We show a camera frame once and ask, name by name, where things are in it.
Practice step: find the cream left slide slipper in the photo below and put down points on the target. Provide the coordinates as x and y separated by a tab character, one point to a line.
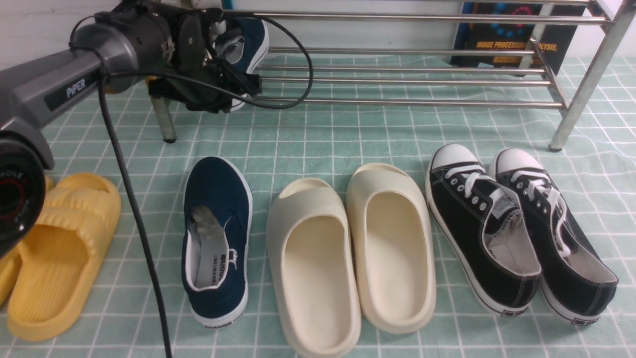
310	257

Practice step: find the navy slip-on shoe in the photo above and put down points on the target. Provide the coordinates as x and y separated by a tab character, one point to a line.
218	211
241	45

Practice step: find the black right canvas sneaker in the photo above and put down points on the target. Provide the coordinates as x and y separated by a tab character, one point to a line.
578	286

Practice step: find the black left canvas sneaker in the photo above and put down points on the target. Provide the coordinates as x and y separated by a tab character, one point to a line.
484	223

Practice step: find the green checked floor cloth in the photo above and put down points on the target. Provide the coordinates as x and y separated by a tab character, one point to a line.
595	171

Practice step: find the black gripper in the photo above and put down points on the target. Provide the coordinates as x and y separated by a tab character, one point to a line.
201	89

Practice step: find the dark image processing book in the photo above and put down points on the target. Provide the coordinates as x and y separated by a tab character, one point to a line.
554	40

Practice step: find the cream right slide slipper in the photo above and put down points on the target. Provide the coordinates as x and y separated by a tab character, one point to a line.
392	243

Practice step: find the black canvas sneaker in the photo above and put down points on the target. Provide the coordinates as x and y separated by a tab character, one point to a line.
578	286
484	223

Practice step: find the stainless steel shoe rack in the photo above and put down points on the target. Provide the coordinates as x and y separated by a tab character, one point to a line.
536	74

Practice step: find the yellow ribbed slipper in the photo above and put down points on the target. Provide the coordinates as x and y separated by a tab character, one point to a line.
62	255

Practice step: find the cream slide slipper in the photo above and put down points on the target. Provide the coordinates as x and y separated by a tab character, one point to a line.
310	257
392	243

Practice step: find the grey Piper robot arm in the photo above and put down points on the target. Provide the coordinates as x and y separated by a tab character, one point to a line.
135	40

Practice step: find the yellow slipper far left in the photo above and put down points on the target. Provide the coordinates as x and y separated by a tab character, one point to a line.
7	278

